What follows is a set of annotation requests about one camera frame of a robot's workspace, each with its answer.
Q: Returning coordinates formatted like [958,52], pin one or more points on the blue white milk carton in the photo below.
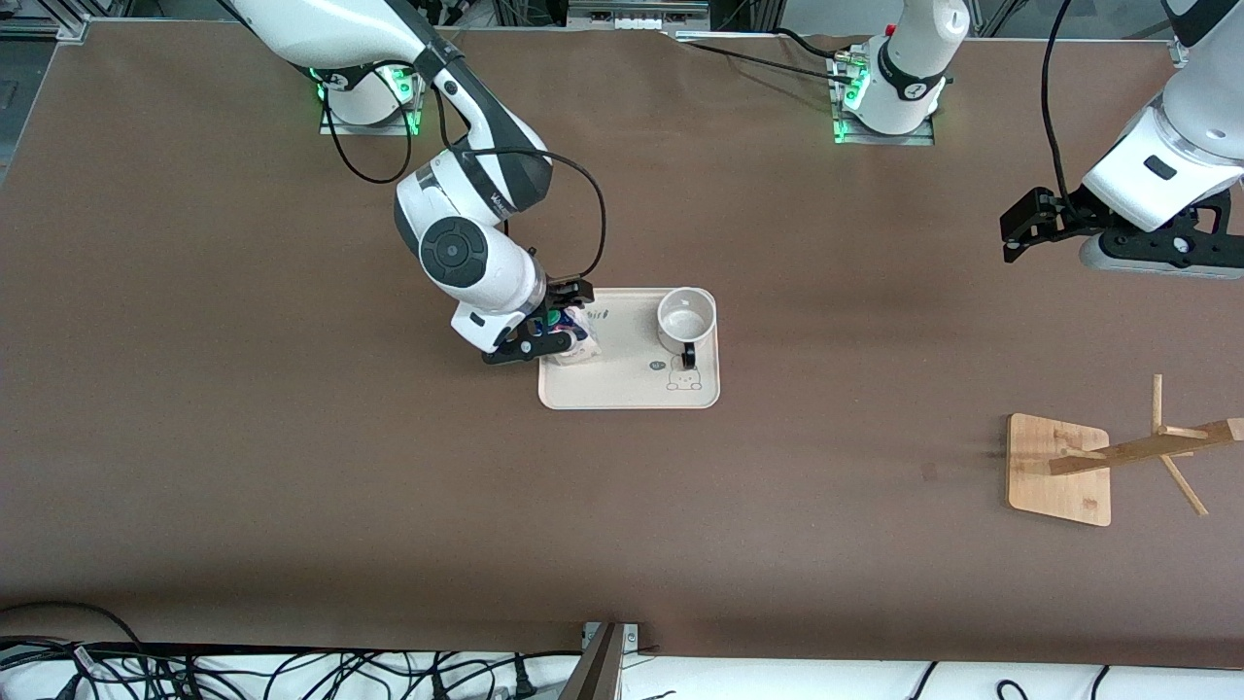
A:
[578,352]

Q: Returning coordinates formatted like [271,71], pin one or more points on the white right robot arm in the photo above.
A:
[486,272]

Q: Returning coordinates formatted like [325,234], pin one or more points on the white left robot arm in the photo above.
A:
[1186,146]

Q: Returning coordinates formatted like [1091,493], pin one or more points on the beige rabbit print tray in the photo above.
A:
[632,384]

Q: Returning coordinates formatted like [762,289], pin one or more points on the wooden mug tree stand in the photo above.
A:
[1054,486]

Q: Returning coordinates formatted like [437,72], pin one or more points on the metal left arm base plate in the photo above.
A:
[884,139]

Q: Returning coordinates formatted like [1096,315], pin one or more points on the aluminium corner bracket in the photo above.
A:
[1179,53]

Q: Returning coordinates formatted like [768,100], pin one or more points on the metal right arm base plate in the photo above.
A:
[369,128]

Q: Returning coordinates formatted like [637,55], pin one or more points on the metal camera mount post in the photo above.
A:
[598,671]

